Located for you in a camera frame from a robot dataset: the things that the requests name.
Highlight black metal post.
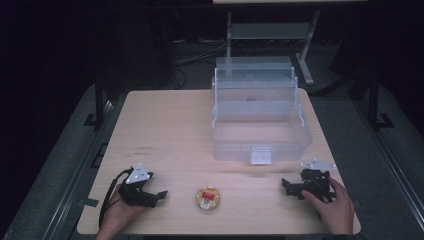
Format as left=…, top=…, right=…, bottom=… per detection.
left=83, top=71, right=109, bottom=131
left=366, top=71, right=395, bottom=132

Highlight round clear yellow container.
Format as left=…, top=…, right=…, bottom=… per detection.
left=195, top=185, right=222, bottom=212

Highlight person's right hand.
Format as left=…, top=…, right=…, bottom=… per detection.
left=301, top=177, right=356, bottom=236

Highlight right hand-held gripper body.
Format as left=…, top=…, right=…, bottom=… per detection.
left=289, top=158, right=338, bottom=203

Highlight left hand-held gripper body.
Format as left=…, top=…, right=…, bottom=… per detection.
left=118, top=162, right=159, bottom=209

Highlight black cable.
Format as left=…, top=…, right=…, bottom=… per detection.
left=98, top=168, right=134, bottom=228

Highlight person's left hand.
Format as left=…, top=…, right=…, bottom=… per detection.
left=96, top=184, right=148, bottom=240

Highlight floor cables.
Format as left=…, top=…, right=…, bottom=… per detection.
left=171, top=39, right=228, bottom=88

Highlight clear plastic tiered storage box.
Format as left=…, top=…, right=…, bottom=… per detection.
left=210, top=55, right=314, bottom=166

